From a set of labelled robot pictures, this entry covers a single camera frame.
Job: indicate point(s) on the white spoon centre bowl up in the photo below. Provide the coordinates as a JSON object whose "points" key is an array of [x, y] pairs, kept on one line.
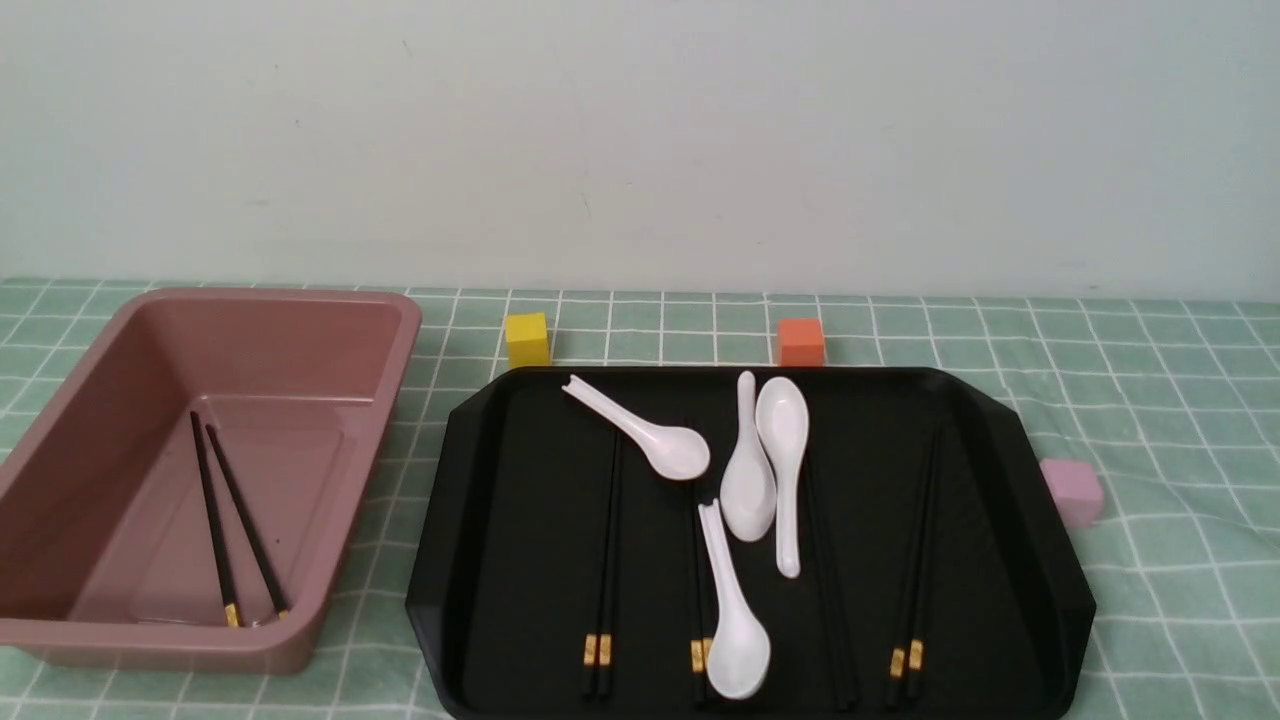
{"points": [[783, 422]]}

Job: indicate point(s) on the white spoon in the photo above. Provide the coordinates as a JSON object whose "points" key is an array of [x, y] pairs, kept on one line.
{"points": [[676, 453], [740, 652]]}

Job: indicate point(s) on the orange cube block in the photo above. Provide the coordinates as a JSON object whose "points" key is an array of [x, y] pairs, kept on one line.
{"points": [[801, 341]]}

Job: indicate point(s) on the green checkered tablecloth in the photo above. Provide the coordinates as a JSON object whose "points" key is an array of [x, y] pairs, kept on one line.
{"points": [[1175, 404]]}

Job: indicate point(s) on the black chopstick right pair left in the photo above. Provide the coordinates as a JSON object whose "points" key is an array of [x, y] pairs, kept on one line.
{"points": [[902, 649]]}

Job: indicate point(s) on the black chopstick centre right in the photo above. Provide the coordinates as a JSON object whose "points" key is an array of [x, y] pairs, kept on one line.
{"points": [[707, 602]]}

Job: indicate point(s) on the pink plastic bin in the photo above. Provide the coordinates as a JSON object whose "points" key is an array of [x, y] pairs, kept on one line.
{"points": [[107, 558]]}

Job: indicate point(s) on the pink cube block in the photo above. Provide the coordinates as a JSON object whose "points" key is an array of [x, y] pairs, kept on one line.
{"points": [[1075, 489]]}

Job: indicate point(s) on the white spoon centre bowl down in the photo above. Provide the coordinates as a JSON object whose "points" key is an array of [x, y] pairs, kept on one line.
{"points": [[748, 493]]}

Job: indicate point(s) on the black chopstick in bin right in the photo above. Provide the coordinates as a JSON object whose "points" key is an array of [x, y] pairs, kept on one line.
{"points": [[251, 530]]}

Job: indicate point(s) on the black chopstick in bin left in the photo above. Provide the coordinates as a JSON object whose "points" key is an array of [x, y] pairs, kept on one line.
{"points": [[226, 581]]}

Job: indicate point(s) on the black chopstick centre left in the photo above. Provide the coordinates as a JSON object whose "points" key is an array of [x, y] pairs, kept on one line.
{"points": [[697, 666]]}

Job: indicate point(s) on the white spoon lower centre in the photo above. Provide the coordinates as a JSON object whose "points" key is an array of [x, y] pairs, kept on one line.
{"points": [[740, 652]]}

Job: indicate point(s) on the yellow cube block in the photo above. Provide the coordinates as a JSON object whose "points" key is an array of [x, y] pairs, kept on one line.
{"points": [[527, 340]]}

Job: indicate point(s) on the black chopstick pair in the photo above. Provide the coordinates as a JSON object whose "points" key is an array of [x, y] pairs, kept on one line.
{"points": [[915, 648], [902, 649]]}

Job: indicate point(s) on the black chopstick in bin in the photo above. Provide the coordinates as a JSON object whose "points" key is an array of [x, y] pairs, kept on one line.
{"points": [[226, 581], [251, 530]]}

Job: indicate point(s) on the black chopstick plain centre right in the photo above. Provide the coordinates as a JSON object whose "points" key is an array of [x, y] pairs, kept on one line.
{"points": [[843, 672]]}

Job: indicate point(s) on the black plastic tray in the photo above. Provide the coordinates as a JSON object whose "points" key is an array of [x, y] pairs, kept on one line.
{"points": [[503, 589]]}

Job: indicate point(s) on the white spoon upper left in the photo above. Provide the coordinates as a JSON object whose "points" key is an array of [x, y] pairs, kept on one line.
{"points": [[676, 453]]}

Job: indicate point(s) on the black chopstick tray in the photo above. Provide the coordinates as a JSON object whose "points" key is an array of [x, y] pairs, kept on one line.
{"points": [[588, 664], [607, 609]]}

